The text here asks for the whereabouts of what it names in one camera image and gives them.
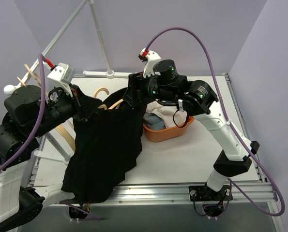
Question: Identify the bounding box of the wooden hanger for black skirt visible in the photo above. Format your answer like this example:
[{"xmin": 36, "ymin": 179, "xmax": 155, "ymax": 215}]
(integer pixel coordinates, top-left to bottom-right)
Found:
[{"xmin": 93, "ymin": 87, "xmax": 126, "ymax": 110}]

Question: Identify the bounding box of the blue denim skirt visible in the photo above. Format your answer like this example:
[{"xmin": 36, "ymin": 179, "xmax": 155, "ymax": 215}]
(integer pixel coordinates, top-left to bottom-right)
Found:
[{"xmin": 143, "ymin": 113, "xmax": 166, "ymax": 131}]

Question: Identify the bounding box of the white pleated skirt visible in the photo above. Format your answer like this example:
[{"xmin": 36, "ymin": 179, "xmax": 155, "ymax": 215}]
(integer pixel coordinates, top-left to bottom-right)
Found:
[{"xmin": 146, "ymin": 101, "xmax": 187, "ymax": 128}]

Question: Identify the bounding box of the black skirt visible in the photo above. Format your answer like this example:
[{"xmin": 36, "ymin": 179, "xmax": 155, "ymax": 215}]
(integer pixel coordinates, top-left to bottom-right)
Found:
[{"xmin": 61, "ymin": 102, "xmax": 147, "ymax": 204}]

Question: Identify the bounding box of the wooden hanger for denim skirt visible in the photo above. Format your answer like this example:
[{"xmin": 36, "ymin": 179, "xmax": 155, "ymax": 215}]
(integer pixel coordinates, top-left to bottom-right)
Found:
[{"xmin": 55, "ymin": 124, "xmax": 76, "ymax": 152}]

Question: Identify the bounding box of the wooden hanger for white skirt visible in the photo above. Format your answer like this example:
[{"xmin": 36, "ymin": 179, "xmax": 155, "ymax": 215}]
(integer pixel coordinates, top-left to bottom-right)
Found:
[{"xmin": 17, "ymin": 64, "xmax": 41, "ymax": 87}]

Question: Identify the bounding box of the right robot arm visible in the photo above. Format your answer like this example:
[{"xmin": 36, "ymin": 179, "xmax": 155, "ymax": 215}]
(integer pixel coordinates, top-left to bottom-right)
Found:
[{"xmin": 123, "ymin": 59, "xmax": 259, "ymax": 200}]

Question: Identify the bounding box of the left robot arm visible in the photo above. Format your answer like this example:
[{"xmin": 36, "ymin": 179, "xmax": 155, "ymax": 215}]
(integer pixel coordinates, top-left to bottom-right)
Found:
[{"xmin": 0, "ymin": 85, "xmax": 101, "ymax": 232}]

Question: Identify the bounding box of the orange plastic basket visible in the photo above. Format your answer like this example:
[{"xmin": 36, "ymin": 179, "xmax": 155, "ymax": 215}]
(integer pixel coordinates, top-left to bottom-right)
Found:
[{"xmin": 143, "ymin": 116, "xmax": 195, "ymax": 143}]

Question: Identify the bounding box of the white metal clothes rack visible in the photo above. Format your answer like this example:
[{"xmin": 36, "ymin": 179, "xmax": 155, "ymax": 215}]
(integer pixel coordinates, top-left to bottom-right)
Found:
[{"xmin": 3, "ymin": 0, "xmax": 139, "ymax": 165}]

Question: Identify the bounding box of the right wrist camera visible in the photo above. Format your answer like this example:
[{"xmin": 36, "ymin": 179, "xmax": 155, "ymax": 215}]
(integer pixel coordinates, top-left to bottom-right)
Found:
[{"xmin": 138, "ymin": 48, "xmax": 161, "ymax": 78}]

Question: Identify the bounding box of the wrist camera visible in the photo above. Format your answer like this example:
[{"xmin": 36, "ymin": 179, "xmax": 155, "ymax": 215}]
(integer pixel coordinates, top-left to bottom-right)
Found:
[
  {"xmin": 138, "ymin": 48, "xmax": 161, "ymax": 78},
  {"xmin": 47, "ymin": 63, "xmax": 76, "ymax": 96}
]

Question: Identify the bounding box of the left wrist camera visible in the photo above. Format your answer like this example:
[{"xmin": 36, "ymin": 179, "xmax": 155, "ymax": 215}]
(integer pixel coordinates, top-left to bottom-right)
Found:
[{"xmin": 47, "ymin": 63, "xmax": 76, "ymax": 96}]

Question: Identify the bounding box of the aluminium mounting rail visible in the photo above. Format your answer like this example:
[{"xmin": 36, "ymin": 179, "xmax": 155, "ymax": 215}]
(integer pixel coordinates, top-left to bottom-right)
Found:
[{"xmin": 98, "ymin": 181, "xmax": 277, "ymax": 206}]

